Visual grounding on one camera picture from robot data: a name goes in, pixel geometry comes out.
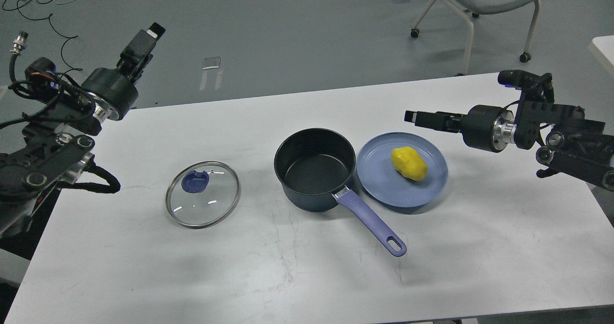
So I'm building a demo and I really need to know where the glass lid purple knob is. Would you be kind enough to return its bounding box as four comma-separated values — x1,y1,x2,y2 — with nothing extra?
165,161,241,229

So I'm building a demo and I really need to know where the white side table corner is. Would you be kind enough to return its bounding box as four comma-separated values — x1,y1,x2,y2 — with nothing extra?
588,35,614,77

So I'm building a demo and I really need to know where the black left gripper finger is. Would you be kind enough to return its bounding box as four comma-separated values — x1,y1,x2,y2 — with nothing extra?
116,55,143,83
122,23,166,70

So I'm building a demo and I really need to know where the dark blue saucepan purple handle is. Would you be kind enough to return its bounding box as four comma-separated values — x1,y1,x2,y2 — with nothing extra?
273,128,407,258

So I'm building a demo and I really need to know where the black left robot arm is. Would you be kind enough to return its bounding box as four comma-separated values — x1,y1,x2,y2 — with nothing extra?
0,24,166,237

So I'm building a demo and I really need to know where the black floor cable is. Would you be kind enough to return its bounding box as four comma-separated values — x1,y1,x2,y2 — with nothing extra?
0,0,99,75

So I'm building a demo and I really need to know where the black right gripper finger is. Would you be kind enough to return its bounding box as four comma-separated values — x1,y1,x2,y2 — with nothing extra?
404,110,465,133

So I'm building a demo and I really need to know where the yellow potato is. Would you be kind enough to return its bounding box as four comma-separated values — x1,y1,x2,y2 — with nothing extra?
390,145,428,181

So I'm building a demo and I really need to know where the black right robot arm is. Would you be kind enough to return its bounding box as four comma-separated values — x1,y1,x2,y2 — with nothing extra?
405,70,614,191

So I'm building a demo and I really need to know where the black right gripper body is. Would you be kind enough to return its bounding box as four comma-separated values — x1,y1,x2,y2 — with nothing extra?
460,105,504,153

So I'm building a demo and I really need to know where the blue round plate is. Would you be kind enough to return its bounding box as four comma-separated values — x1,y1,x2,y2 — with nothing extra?
356,132,448,208

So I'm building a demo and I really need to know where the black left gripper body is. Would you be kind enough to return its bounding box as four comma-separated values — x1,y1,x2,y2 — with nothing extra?
81,68,138,120

